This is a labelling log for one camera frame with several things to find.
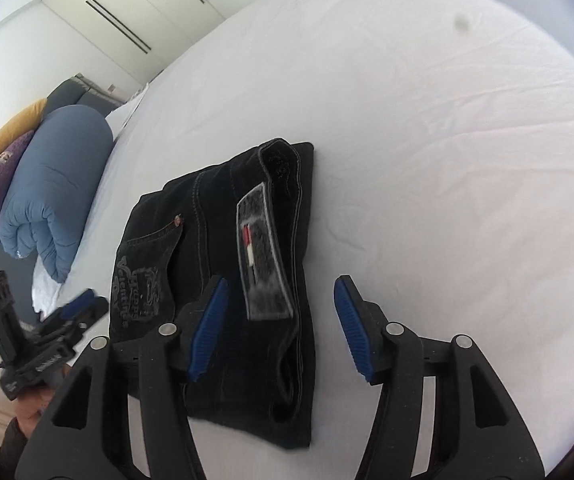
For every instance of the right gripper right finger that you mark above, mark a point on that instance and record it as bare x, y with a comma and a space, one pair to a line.
362, 323

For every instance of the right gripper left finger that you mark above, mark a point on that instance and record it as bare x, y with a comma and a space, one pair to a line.
201, 327

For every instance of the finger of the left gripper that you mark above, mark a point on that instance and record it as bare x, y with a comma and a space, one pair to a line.
54, 327
77, 306

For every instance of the black jeans pants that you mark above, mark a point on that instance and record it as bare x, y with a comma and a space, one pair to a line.
223, 248

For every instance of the left hand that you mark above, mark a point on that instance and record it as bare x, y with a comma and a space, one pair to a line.
30, 405

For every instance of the blue rolled duvet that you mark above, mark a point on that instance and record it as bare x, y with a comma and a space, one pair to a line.
54, 187

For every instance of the yellow pillow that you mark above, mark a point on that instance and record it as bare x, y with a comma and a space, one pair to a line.
28, 119

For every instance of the white bed mattress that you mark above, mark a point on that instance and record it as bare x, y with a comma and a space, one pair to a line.
443, 185

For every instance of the grey pillow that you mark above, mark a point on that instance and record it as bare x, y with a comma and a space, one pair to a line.
80, 90

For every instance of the white wardrobe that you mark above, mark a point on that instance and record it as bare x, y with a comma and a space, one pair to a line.
137, 15

